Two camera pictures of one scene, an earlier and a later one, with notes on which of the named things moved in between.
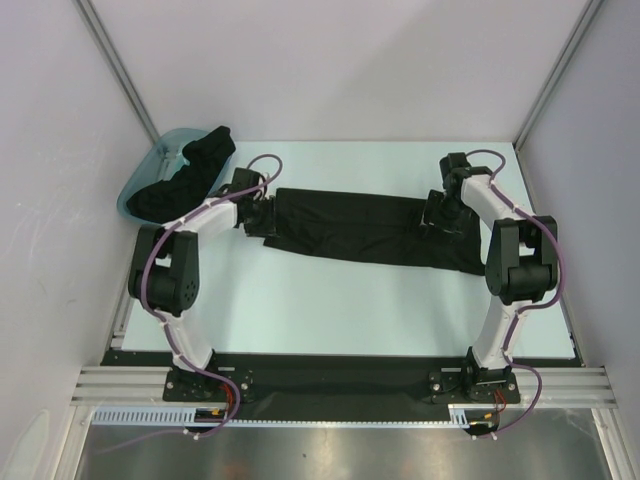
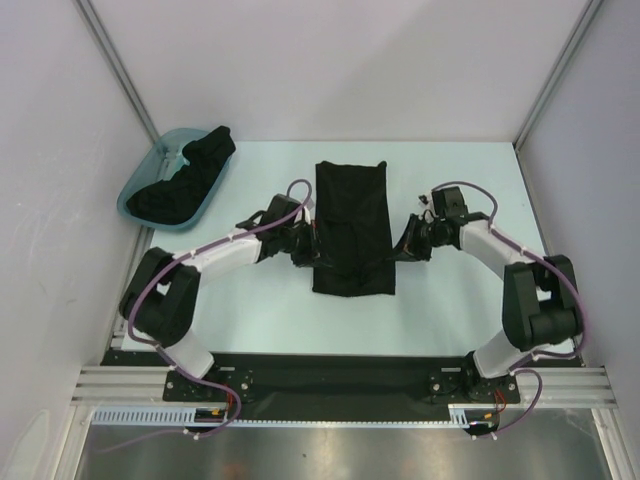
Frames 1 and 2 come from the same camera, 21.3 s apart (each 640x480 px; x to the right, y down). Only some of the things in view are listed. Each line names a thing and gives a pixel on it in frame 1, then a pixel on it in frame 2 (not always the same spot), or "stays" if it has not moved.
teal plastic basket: [165, 159] stays
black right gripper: [433, 212] to [415, 238]
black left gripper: [269, 226] to [310, 255]
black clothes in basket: [206, 157] stays
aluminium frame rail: [124, 386] stays
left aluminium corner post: [110, 51] stays
